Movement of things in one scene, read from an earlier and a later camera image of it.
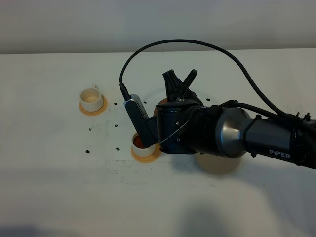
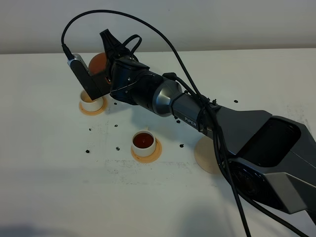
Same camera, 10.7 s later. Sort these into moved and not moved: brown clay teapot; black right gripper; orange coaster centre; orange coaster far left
Moved: black right gripper; brown clay teapot
Not moved: orange coaster centre; orange coaster far left
